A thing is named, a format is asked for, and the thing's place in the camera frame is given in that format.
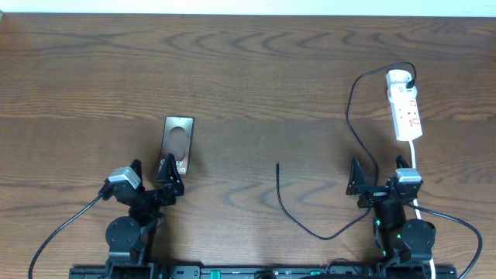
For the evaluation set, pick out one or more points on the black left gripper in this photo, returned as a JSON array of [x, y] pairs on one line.
[[149, 194]]

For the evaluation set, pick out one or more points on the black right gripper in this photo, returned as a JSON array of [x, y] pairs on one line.
[[357, 186]]

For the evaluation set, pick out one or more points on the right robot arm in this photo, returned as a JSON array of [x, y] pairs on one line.
[[406, 243]]

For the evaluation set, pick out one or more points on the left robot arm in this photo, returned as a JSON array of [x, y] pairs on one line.
[[130, 238]]

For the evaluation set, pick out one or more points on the white power strip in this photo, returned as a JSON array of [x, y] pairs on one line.
[[404, 107]]

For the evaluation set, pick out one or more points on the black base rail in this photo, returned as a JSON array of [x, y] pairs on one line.
[[196, 272]]

